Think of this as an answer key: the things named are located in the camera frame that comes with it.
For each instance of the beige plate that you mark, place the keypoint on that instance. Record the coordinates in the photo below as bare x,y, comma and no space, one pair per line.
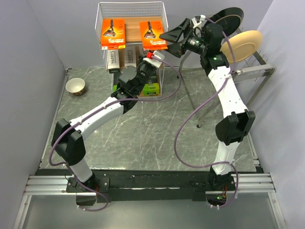
245,44

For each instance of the red floral ceramic bowl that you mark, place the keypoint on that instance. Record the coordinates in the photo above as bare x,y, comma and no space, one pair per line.
75,86

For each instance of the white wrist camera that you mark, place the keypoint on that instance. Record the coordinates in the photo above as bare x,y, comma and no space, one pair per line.
196,22
156,58

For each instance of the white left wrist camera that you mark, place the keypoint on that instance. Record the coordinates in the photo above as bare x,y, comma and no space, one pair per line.
156,58

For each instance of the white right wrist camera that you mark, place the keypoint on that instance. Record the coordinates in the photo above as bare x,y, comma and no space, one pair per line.
196,22

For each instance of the orange Gillette pack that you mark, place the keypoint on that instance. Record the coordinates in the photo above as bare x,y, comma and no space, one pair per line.
113,34
150,35

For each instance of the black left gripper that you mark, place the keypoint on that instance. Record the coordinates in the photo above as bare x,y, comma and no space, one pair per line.
140,60

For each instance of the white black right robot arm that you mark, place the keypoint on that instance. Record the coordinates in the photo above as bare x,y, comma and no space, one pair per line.
237,119

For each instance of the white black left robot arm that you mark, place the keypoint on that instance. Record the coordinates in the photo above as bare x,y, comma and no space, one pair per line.
69,136

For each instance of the white Harry's box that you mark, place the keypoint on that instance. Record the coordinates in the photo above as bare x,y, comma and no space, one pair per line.
130,58
113,62

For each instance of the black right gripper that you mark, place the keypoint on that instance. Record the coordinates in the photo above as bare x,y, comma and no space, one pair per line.
174,35

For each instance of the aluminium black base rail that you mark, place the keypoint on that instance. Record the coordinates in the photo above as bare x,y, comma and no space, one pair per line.
128,185

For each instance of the metal dish rack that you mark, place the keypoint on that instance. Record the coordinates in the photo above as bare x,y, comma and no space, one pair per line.
250,72

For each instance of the black plate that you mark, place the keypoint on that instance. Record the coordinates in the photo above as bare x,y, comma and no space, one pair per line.
230,19

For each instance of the white wire wooden shelf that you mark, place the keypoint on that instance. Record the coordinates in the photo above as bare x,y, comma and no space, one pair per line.
133,13

